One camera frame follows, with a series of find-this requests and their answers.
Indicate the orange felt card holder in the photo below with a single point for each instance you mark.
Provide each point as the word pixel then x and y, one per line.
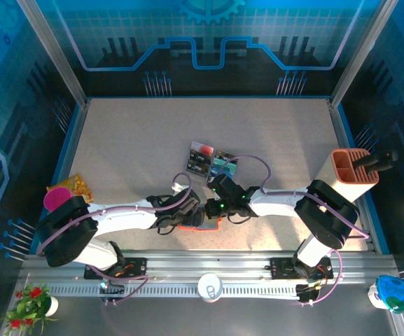
pixel 210 227

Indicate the clear acrylic card tray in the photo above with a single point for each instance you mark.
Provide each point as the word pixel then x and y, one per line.
pixel 196 176

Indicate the blue credit card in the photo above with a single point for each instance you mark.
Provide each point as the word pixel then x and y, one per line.
pixel 215 171

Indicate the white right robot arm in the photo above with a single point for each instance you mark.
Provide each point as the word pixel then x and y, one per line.
pixel 278 203

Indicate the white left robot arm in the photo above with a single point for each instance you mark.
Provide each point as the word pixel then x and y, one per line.
pixel 124 218

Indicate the teal credit card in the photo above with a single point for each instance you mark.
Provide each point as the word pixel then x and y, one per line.
pixel 226 167

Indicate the white and red credit card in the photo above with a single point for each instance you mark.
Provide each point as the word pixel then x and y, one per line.
pixel 203 148

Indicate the white knife block orange top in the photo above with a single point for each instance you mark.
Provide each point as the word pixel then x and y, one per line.
pixel 331 182

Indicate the yellow snack bag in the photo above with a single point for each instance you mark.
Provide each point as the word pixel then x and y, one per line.
pixel 79 185

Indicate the pink plastic cup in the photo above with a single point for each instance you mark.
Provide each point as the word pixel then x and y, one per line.
pixel 56 199

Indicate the potted plant red flowers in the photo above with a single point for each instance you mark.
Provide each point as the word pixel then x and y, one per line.
pixel 30 304

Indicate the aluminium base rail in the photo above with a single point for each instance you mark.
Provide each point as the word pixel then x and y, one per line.
pixel 205 262

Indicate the aluminium frame post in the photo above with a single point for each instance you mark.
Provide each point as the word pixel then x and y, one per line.
pixel 56 56
pixel 361 56

